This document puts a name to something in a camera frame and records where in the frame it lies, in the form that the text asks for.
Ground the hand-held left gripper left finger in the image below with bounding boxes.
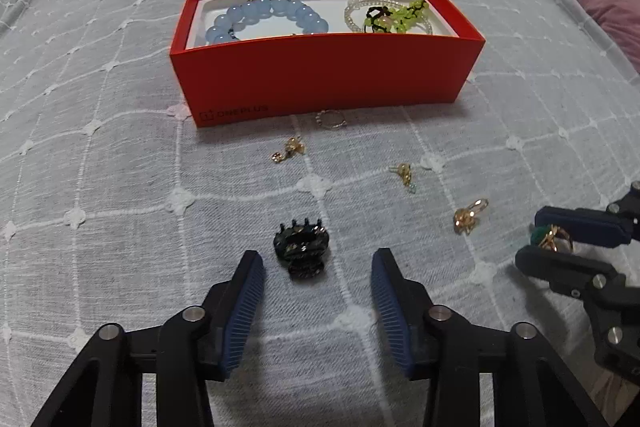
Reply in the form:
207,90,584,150
30,249,266,427

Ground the green bead bracelet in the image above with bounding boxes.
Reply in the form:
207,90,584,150
364,0,430,34

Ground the red cardboard box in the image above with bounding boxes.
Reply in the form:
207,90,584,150
169,0,487,128

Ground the gold earring with green bead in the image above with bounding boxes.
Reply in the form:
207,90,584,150
390,163,417,195

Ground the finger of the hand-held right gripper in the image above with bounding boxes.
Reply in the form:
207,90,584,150
515,244,640,308
534,181,640,249

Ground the gold dangle earring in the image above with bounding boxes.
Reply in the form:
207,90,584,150
271,136,306,164

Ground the gold ring with green stone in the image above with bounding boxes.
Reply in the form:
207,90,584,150
529,226,573,254

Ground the blue bead bracelet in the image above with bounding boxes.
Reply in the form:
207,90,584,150
205,0,330,46

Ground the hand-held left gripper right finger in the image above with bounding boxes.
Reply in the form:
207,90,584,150
370,248,611,427

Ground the black hair claw clip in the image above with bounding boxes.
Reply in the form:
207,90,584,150
272,217,330,280

